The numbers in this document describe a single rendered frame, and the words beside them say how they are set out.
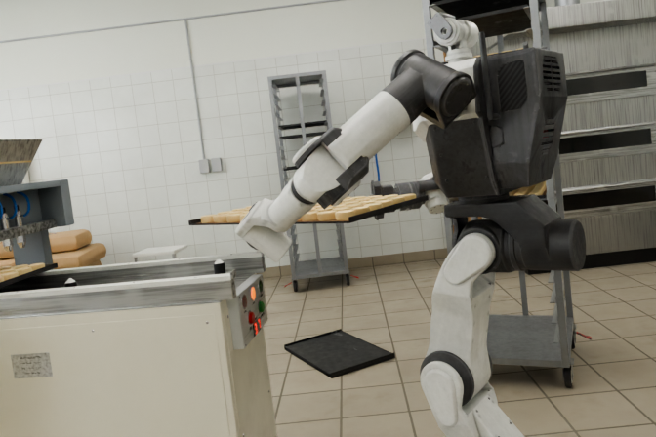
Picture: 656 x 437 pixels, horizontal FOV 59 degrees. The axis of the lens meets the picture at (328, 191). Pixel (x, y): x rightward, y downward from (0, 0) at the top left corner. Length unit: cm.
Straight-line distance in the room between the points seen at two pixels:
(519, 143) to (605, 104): 373
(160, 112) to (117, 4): 109
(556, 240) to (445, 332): 37
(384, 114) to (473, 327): 60
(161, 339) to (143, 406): 18
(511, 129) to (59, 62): 536
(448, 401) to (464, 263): 34
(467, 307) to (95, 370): 95
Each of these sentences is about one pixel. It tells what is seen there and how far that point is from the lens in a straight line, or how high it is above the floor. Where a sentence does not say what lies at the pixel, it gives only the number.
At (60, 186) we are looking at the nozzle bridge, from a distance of 217.
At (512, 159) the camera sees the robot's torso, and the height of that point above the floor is 111.
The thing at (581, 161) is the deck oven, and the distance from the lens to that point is 492.
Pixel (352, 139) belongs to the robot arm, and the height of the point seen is 119.
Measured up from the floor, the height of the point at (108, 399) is 61.
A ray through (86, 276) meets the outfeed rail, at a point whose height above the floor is 87.
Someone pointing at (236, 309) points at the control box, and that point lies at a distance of 151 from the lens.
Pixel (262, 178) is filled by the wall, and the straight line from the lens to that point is 563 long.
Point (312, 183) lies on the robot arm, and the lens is 114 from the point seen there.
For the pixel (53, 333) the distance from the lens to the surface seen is 169.
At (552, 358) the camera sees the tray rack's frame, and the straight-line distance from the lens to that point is 284.
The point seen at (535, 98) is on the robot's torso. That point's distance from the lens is 127.
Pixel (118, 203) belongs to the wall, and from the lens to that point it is 601.
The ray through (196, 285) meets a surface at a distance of 149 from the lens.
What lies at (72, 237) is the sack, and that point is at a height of 68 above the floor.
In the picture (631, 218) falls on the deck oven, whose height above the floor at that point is 36.
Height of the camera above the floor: 118
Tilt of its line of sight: 4 degrees down
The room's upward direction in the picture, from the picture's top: 7 degrees counter-clockwise
